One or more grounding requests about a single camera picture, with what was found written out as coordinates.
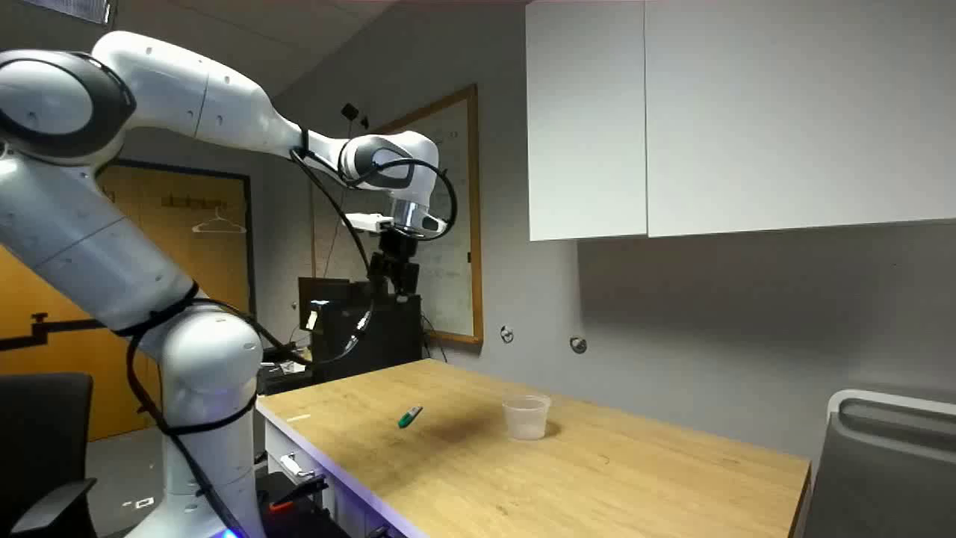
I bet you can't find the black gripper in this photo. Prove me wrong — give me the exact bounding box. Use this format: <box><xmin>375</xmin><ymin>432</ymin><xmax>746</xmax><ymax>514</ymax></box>
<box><xmin>366</xmin><ymin>232</ymin><xmax>420</xmax><ymax>303</ymax></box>

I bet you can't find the black monitor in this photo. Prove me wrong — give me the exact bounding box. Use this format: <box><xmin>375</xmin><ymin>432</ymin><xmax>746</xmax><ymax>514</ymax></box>
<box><xmin>296</xmin><ymin>276</ymin><xmax>426</xmax><ymax>384</ymax></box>

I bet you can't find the wood framed whiteboard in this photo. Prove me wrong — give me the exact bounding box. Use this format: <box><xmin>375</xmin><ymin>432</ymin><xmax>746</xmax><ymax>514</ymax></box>
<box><xmin>383</xmin><ymin>85</ymin><xmax>487</xmax><ymax>354</ymax></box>

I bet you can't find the clear plastic cup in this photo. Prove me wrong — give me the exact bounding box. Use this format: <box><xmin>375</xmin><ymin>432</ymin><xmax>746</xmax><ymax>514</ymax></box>
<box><xmin>499</xmin><ymin>391</ymin><xmax>552</xmax><ymax>444</ymax></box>

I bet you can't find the orange wooden door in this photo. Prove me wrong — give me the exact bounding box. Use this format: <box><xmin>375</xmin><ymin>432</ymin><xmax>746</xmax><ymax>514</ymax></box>
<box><xmin>96</xmin><ymin>163</ymin><xmax>256</xmax><ymax>323</ymax></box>

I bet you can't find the black red device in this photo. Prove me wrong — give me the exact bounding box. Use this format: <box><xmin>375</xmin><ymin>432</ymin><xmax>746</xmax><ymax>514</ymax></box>
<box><xmin>253</xmin><ymin>469</ymin><xmax>338</xmax><ymax>538</ymax></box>

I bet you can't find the black office chair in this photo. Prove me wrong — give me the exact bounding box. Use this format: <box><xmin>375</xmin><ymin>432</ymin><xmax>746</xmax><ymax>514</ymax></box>
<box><xmin>0</xmin><ymin>372</ymin><xmax>97</xmax><ymax>538</ymax></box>

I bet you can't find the ceiling light panel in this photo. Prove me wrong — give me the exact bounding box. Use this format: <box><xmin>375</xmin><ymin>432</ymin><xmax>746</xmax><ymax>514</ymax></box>
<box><xmin>18</xmin><ymin>0</ymin><xmax>120</xmax><ymax>28</ymax></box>

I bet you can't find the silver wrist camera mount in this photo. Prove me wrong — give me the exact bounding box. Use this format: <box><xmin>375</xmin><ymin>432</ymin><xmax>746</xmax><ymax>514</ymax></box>
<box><xmin>345</xmin><ymin>202</ymin><xmax>447</xmax><ymax>242</ymax></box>

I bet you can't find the black wall camera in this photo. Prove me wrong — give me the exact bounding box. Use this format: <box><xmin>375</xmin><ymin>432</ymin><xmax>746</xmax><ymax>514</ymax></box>
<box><xmin>338</xmin><ymin>99</ymin><xmax>372</xmax><ymax>131</ymax></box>

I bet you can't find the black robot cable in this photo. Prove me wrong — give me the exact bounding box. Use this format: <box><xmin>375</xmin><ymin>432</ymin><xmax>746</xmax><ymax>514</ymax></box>
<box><xmin>121</xmin><ymin>127</ymin><xmax>462</xmax><ymax>538</ymax></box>

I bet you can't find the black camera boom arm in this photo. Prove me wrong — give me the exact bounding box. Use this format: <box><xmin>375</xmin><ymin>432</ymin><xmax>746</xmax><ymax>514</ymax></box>
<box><xmin>0</xmin><ymin>312</ymin><xmax>108</xmax><ymax>354</ymax></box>

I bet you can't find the white wall cabinet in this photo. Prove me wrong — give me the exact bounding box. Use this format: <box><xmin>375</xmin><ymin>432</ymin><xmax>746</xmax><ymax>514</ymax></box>
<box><xmin>523</xmin><ymin>0</ymin><xmax>956</xmax><ymax>245</ymax></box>

